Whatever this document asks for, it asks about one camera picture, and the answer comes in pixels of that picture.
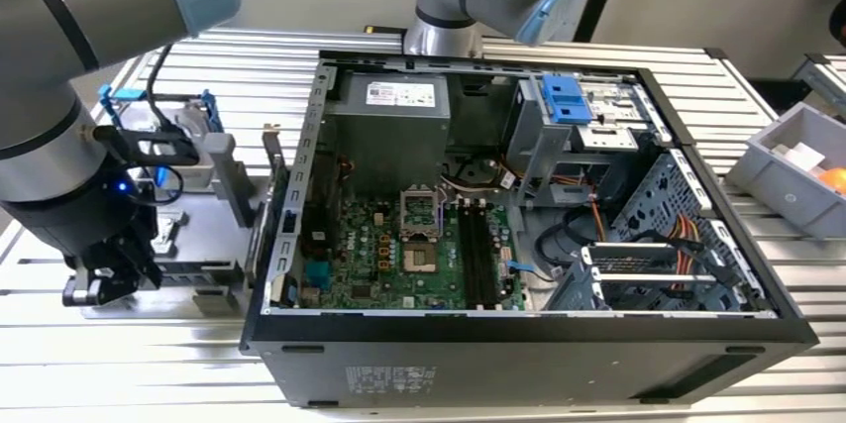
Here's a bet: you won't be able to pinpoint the grey metal disk bay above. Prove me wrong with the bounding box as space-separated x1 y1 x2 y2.
545 239 726 313

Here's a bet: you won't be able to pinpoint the blue plastic drive latch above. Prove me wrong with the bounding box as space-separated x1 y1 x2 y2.
540 74 596 125

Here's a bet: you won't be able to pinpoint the teal board connector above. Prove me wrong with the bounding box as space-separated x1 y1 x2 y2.
306 260 334 291

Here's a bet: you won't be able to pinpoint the grey parts rack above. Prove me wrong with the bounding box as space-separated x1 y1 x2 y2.
79 133 277 320

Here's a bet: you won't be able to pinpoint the white power supply label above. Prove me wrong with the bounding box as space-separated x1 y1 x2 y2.
365 79 439 108

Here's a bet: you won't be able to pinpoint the green Dell motherboard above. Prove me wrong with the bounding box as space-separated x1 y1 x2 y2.
294 194 530 310

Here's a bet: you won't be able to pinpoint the metal socket cover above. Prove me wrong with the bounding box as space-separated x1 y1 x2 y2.
401 188 443 241

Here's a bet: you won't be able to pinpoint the grey power supply unit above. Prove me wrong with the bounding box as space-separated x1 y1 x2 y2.
327 70 455 196

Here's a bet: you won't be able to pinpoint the silver CPU chip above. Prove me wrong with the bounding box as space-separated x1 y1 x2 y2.
151 214 187 255

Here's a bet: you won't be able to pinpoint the black looped data cables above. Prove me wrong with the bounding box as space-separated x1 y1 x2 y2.
533 217 588 275

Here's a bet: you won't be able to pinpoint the thin orange wire harness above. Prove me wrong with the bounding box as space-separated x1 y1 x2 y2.
553 172 609 242

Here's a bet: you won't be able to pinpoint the dark haired person head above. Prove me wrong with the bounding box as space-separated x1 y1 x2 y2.
826 0 846 51

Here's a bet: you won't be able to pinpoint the black open PC case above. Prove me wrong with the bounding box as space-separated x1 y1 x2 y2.
238 49 821 409

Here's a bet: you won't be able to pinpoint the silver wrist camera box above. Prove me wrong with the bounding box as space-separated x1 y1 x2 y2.
131 159 217 196

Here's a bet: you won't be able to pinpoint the white power wire bundle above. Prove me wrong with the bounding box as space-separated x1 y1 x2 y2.
439 159 517 195

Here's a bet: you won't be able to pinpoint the grey plastic storage bin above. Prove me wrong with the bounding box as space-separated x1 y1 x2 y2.
725 101 846 242

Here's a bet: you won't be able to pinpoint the CPU socket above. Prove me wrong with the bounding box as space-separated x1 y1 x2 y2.
403 243 442 275

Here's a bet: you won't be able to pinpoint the hard disk in blue carrier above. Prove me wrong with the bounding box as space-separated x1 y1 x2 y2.
96 85 223 186

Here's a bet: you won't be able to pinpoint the orange round object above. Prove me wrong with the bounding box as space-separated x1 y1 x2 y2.
816 167 846 195

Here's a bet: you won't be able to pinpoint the black RAM slot white clips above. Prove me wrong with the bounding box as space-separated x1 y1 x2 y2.
463 197 485 310
479 197 502 310

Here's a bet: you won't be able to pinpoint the orange red yellow wire bundle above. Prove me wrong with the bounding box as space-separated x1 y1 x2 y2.
664 214 704 290

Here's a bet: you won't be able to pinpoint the white small block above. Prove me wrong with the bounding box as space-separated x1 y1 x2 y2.
770 141 828 169

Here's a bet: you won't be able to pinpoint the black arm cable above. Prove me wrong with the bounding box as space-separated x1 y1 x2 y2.
145 44 177 136

